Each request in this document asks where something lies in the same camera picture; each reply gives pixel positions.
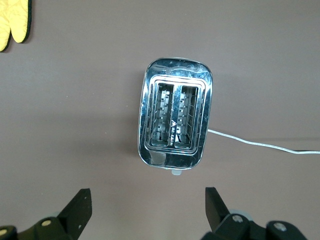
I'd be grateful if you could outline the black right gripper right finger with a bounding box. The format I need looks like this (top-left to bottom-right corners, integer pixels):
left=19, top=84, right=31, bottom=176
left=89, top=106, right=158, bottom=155
left=201, top=187, right=308, bottom=240

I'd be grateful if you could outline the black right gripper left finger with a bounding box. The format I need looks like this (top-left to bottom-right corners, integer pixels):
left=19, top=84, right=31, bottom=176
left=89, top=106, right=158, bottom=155
left=0, top=188, right=93, bottom=240

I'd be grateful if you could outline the white toaster power cable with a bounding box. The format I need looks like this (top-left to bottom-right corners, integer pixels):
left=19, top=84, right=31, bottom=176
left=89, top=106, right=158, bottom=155
left=206, top=128, right=320, bottom=155

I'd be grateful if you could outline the yellow quilted oven mitt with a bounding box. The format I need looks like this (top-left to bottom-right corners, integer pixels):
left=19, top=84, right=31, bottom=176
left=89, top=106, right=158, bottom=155
left=0, top=0, right=33, bottom=53

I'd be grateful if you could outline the chrome and beige toaster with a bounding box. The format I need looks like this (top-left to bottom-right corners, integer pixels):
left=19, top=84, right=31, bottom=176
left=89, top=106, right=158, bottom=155
left=136, top=56, right=214, bottom=177

